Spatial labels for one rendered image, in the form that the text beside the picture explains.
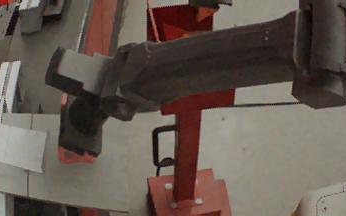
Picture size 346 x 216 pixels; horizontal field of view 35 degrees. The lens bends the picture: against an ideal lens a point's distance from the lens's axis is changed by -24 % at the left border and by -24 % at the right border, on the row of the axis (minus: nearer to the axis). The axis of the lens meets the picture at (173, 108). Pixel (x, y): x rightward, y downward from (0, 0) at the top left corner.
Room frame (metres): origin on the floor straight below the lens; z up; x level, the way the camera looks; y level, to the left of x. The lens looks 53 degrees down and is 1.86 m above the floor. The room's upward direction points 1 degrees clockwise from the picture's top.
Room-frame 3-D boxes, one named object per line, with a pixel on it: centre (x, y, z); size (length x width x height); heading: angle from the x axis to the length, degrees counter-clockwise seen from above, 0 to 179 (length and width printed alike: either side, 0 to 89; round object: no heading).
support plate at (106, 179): (0.55, 0.20, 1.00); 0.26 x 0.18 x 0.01; 90
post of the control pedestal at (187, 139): (1.00, -0.03, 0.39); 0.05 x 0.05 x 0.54; 11
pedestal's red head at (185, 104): (1.00, -0.03, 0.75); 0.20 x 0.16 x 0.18; 11
